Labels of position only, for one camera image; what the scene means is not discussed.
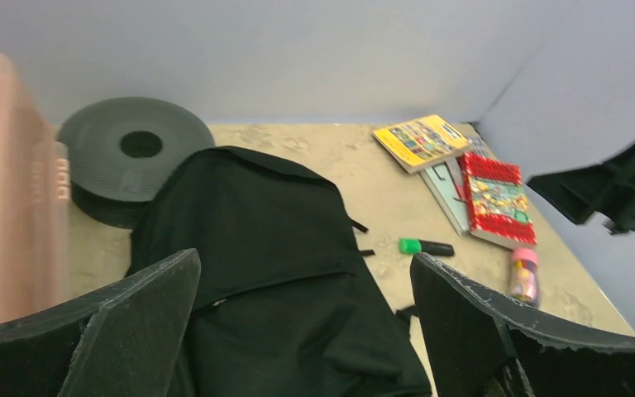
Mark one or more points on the pink-capped sprinkle tube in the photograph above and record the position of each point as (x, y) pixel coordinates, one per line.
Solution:
(523, 282)

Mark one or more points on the black student backpack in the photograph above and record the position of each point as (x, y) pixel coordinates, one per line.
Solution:
(285, 305)

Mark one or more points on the small patterned card pack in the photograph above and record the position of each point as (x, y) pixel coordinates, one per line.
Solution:
(478, 146)

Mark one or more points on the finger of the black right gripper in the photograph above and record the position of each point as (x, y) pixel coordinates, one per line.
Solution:
(607, 188)

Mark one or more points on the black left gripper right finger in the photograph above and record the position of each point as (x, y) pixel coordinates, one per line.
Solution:
(482, 343)

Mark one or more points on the grey thin booklet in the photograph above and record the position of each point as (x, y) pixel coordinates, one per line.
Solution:
(442, 184)

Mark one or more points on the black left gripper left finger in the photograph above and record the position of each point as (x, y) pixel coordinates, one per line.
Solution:
(120, 340)

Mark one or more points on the green highlighter marker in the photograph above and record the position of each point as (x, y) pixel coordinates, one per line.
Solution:
(411, 246)

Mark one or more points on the black filament spool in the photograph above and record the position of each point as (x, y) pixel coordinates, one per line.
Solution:
(122, 150)

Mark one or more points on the red comic book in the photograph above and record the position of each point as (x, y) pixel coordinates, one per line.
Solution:
(498, 208)

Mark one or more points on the yellow picture book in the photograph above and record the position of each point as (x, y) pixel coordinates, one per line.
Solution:
(423, 142)

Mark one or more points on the translucent pink storage box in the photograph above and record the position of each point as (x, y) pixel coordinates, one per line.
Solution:
(34, 204)

